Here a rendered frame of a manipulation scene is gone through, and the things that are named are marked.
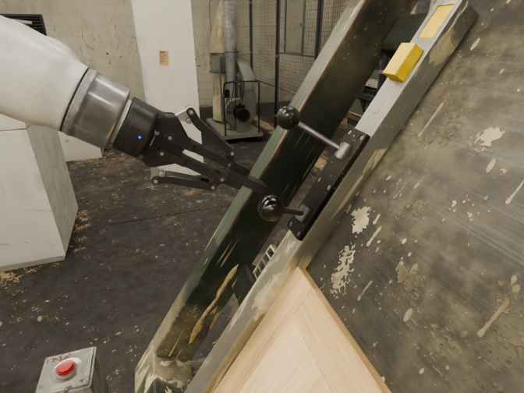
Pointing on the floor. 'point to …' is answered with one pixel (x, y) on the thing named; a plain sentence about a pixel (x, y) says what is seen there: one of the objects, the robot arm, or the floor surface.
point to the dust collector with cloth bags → (224, 95)
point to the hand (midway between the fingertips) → (245, 179)
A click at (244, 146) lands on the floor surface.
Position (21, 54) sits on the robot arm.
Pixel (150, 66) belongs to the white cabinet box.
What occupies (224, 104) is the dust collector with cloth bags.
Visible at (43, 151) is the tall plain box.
